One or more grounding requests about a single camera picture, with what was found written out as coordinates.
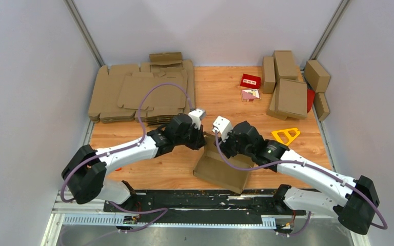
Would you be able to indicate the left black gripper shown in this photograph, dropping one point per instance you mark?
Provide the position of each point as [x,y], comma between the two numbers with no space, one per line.
[200,141]

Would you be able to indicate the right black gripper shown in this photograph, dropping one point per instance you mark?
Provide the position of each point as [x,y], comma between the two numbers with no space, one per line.
[224,147]

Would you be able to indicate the brown cardboard box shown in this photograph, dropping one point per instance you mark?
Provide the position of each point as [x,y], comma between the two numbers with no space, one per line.
[211,168]

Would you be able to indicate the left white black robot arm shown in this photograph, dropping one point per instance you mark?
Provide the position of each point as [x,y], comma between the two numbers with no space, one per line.
[85,174]

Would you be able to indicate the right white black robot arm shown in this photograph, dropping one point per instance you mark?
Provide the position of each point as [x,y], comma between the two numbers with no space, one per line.
[352,201]

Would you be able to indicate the red card box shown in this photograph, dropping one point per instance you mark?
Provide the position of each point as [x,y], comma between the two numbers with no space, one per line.
[250,81]

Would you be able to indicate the front flat cardboard box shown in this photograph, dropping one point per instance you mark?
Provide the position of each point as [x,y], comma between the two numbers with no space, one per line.
[289,100]

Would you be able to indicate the upright narrow cardboard box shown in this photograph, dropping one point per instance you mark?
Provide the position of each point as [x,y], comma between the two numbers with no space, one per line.
[268,75]

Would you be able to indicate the rear leaning cardboard box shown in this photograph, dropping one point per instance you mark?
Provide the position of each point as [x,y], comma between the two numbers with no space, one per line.
[284,64]

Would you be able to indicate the low right cardboard box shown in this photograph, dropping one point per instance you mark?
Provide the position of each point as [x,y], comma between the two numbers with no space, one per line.
[321,106]

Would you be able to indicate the far right cardboard box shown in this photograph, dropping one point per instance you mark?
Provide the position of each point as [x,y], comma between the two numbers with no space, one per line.
[316,76]

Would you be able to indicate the pink tangram puzzle card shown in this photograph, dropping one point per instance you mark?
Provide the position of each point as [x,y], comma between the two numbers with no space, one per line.
[249,95]

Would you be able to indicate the stack of flat cardboard sheets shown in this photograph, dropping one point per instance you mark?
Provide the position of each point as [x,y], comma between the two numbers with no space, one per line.
[151,91]

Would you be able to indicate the small folded cardboard pieces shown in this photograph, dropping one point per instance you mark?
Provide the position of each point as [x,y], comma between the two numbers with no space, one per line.
[165,60]

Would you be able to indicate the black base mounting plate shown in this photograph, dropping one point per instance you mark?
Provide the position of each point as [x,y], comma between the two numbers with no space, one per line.
[211,206]

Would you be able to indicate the red object behind boxes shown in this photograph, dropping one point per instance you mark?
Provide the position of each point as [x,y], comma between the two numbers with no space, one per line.
[310,99]

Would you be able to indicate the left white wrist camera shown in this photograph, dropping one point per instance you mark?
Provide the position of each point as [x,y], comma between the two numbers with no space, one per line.
[197,115]

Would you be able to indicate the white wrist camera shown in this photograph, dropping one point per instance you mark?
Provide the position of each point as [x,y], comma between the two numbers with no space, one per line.
[197,115]
[223,127]

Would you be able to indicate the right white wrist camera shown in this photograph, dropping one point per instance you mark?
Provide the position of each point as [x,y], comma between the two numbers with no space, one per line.
[223,127]

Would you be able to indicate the yellow plastic triangle frame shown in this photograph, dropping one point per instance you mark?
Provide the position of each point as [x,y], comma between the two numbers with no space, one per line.
[286,136]

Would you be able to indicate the right corner aluminium post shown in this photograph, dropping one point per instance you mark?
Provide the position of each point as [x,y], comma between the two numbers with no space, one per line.
[341,8]

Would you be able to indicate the corner aluminium post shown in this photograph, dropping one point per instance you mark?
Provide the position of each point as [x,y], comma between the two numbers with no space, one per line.
[74,12]
[341,8]

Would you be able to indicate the aluminium frame rail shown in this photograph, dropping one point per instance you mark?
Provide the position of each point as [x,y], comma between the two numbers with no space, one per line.
[99,223]

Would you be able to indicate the left corner aluminium post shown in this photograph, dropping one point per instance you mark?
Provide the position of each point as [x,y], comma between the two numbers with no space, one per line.
[74,12]

